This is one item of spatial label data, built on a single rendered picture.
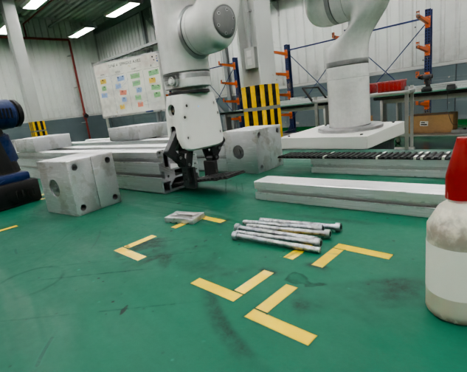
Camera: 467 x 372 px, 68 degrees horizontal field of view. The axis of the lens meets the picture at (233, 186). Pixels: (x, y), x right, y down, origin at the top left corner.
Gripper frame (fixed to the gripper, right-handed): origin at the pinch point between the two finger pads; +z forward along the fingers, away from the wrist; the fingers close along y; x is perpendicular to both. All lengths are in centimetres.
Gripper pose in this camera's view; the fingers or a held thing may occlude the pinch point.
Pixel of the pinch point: (201, 174)
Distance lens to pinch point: 65.8
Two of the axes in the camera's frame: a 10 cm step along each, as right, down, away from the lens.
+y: 6.4, -2.5, 7.2
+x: -7.6, -0.6, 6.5
